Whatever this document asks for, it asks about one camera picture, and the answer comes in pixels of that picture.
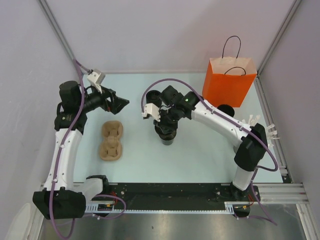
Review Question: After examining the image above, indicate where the left brown cup carrier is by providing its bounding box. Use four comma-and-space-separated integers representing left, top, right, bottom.
99, 120, 124, 162

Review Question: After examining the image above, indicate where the stack of black lids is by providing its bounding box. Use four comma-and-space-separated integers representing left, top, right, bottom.
145, 90, 162, 107

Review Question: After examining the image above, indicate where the orange paper bag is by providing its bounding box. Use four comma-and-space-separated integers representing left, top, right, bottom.
202, 52, 257, 108

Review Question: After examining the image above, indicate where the single black coffee cup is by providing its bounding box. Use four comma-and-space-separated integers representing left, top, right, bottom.
154, 126, 177, 146

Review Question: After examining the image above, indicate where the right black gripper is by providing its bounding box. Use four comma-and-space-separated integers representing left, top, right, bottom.
154, 105, 181, 134

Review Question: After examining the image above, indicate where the stack of black cups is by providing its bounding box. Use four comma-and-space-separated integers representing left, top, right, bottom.
217, 104, 235, 117

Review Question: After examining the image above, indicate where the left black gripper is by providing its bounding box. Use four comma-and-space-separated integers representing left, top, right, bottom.
77, 82, 129, 114

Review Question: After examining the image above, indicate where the white slotted cable duct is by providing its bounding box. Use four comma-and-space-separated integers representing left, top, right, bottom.
84, 201, 251, 215

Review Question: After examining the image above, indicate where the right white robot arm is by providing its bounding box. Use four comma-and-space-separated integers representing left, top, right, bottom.
147, 85, 267, 201

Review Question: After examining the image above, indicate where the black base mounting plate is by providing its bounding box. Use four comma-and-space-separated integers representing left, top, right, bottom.
108, 183, 260, 212

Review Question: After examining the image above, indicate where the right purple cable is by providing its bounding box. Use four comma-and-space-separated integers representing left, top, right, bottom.
141, 78, 279, 226

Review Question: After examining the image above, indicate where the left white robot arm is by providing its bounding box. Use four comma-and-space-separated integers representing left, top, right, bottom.
32, 80, 130, 220

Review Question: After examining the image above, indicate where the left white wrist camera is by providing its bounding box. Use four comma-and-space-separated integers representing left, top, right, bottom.
87, 69, 105, 94

